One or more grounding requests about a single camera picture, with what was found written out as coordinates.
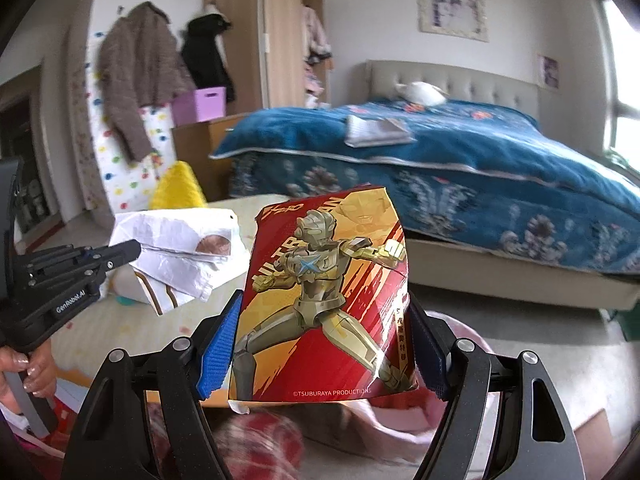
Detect white paper bag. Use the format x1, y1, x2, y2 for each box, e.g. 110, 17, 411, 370
110, 207, 250, 315

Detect yellow foam fruit net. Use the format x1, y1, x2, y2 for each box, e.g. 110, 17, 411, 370
149, 162, 207, 210

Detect red Ultraman snack bag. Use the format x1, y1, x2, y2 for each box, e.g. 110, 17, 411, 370
229, 186, 414, 403

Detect pink trash bin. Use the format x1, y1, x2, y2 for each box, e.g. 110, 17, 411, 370
339, 309, 501, 461

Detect person's left hand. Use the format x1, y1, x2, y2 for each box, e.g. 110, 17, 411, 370
0, 339, 56, 414

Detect polka dot fabric wardrobe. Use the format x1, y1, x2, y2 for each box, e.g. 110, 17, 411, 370
67, 32, 176, 229

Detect brown wooden drawer cabinet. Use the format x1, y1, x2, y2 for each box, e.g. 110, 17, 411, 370
172, 113, 247, 202

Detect pink plastic storage basket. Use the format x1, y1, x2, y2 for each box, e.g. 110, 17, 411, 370
171, 87, 227, 127

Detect brown fuzzy coat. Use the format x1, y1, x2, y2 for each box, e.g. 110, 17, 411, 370
98, 1, 195, 162

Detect black hanging coat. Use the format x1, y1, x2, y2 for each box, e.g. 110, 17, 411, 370
181, 12, 235, 103

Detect tall wooden wardrobe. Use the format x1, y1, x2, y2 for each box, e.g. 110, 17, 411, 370
203, 0, 333, 115

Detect blue floral bed quilt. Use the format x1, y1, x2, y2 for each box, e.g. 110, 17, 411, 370
213, 101, 639, 275

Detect folded grey cloth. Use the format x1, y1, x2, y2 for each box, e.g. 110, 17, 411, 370
344, 115, 416, 148

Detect hanging pink clothes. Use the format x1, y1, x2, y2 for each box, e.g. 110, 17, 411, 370
303, 6, 333, 107

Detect window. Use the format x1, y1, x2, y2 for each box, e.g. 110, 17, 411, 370
593, 0, 639, 174

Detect beige tufted bed frame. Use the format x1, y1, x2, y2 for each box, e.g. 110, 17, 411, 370
360, 61, 639, 310

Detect small wall poster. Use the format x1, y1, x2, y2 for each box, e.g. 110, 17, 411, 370
537, 54, 560, 90

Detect framed wall picture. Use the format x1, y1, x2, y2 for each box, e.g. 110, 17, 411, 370
416, 0, 488, 42

